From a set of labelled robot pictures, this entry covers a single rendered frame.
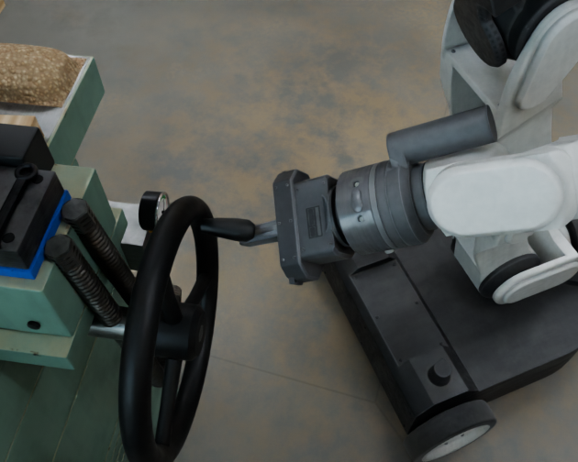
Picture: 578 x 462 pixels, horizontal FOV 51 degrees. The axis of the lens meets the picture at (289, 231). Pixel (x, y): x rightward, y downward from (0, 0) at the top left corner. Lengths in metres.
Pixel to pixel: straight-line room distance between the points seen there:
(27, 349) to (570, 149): 0.51
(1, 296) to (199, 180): 1.32
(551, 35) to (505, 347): 0.83
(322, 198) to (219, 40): 1.75
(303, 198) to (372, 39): 1.75
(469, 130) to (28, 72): 0.50
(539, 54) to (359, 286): 0.78
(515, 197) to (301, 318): 1.10
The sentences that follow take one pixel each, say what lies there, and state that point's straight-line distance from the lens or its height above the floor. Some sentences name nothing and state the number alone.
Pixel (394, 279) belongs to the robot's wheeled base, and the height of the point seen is 0.19.
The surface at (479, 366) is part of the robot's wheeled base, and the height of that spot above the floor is 0.17.
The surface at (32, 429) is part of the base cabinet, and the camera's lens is 0.82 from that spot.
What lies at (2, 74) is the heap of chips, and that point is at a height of 0.93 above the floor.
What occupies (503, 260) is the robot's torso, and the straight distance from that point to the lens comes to 1.31.
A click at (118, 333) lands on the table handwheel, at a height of 0.82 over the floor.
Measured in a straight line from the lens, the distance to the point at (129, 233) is 0.99.
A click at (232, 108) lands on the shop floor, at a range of 2.06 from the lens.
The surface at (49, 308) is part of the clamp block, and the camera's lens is 0.57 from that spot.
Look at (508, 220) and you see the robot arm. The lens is 0.54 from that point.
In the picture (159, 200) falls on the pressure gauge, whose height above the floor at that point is 0.69.
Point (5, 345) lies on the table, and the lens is 0.64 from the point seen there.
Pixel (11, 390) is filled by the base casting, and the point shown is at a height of 0.76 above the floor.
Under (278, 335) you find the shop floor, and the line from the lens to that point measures 1.55.
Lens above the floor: 1.40
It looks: 55 degrees down
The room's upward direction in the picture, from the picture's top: straight up
